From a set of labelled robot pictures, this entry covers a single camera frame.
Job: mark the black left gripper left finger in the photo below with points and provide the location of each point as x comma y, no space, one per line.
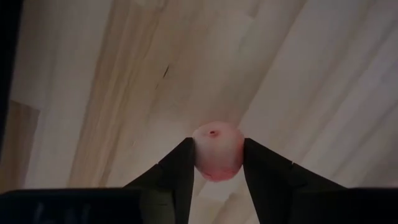
177,174

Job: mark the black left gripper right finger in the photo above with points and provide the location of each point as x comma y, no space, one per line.
267,177

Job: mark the pink toy peach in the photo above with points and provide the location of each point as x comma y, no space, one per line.
217,149

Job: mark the black table frame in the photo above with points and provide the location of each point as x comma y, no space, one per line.
6,46

